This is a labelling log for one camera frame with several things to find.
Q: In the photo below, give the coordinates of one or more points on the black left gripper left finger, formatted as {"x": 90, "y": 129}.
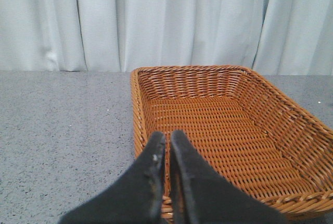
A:
{"x": 136, "y": 197}

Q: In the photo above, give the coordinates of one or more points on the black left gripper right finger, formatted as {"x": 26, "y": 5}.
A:
{"x": 200, "y": 195}

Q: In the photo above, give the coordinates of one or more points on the brown wicker basket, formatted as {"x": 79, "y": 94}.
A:
{"x": 244, "y": 127}

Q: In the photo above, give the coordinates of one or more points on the white curtain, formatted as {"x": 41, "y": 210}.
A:
{"x": 284, "y": 37}

